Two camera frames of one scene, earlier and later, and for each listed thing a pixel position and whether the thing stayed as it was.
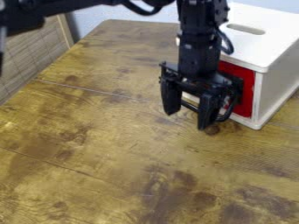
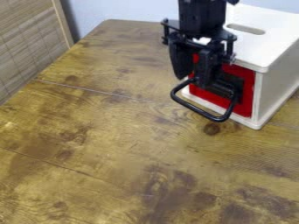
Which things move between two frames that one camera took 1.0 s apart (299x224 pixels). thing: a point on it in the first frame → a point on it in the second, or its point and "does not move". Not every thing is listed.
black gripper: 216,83 → 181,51
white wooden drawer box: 266,38 does not move
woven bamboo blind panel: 31,52 does not move
